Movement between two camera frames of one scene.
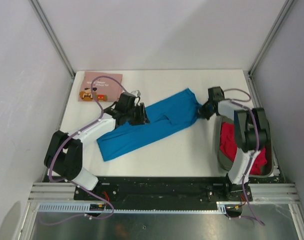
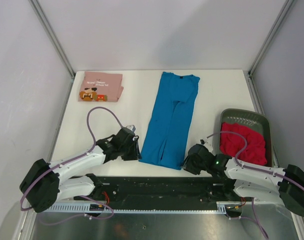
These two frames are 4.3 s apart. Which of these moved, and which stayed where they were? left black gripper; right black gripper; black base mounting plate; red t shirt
Moved: left black gripper; right black gripper
Stayed: black base mounting plate; red t shirt
